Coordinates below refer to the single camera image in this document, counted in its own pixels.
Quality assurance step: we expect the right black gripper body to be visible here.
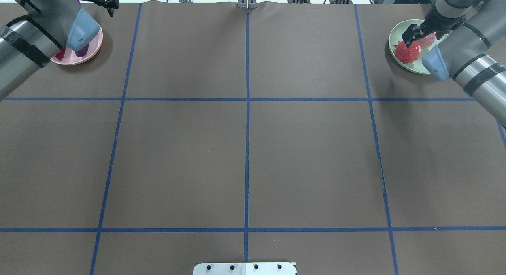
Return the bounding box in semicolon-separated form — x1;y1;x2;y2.
402;10;464;47

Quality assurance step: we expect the yellow pink peach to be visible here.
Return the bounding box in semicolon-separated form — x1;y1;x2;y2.
417;33;437;49

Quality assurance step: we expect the red pomegranate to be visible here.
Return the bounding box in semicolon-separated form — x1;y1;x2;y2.
394;41;422;64

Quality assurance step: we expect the purple eggplant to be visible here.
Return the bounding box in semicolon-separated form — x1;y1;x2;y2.
74;44;90;57

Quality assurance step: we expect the red chili pepper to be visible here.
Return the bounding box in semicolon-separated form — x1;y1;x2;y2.
54;47;66;61

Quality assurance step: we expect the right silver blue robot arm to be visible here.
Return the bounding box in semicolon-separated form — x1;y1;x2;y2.
402;0;506;126

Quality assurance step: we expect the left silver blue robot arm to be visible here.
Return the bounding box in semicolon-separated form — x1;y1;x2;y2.
0;0;100;99

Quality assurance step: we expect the green plate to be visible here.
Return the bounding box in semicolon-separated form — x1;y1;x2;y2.
388;19;449;75

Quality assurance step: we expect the pink plate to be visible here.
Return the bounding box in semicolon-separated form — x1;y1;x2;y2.
50;27;103;66

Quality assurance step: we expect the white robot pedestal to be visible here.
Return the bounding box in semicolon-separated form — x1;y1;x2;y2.
193;262;298;275

